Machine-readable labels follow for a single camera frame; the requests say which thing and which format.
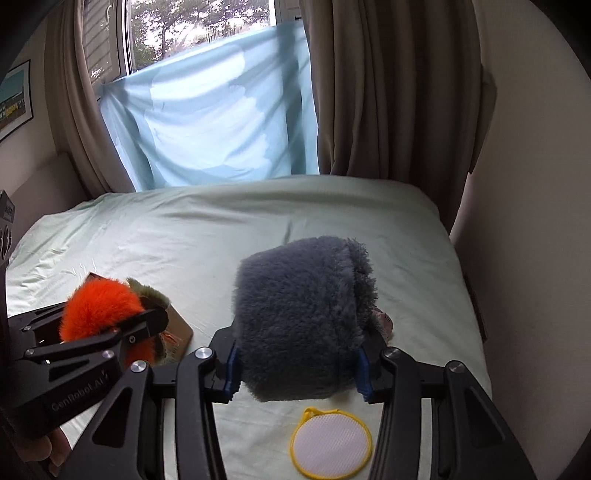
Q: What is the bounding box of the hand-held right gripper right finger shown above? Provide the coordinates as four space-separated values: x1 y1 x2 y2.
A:
353 332 539 480

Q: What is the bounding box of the olive green furry toy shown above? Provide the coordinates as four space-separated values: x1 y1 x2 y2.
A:
124 277 178 365

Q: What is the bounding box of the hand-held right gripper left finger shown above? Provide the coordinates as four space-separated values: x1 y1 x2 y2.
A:
90 325 243 480

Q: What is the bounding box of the light blue cloth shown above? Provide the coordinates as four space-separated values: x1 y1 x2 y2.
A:
99 21 321 192

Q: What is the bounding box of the bed with pale green sheet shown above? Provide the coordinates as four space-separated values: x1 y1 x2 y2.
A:
4 174 492 480

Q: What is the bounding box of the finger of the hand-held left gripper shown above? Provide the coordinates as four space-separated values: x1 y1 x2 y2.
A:
7 302 70 344
21 307 169 370

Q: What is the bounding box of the grey fluffy plush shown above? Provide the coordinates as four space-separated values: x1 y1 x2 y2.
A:
233 235 382 403

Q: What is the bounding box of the brown cardboard card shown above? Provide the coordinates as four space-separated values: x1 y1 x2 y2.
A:
88 272 194 358

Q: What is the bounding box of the orange furry toy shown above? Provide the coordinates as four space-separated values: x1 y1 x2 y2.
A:
59 276 160 367

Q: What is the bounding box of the beige headboard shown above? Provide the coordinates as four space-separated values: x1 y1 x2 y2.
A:
9 152 100 227

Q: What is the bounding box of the beige curtain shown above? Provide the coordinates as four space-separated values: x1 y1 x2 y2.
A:
305 0 498 234
44 0 139 197

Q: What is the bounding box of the person's left hand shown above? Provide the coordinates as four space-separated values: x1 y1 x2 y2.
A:
21 427 72 468

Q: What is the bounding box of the wall poster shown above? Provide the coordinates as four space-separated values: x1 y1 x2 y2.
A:
0 59 36 142

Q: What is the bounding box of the yellow rimmed white mesh pad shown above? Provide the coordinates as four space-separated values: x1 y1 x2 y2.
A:
290 406 373 477

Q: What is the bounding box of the window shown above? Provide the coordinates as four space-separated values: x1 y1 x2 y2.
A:
83 0 308 81

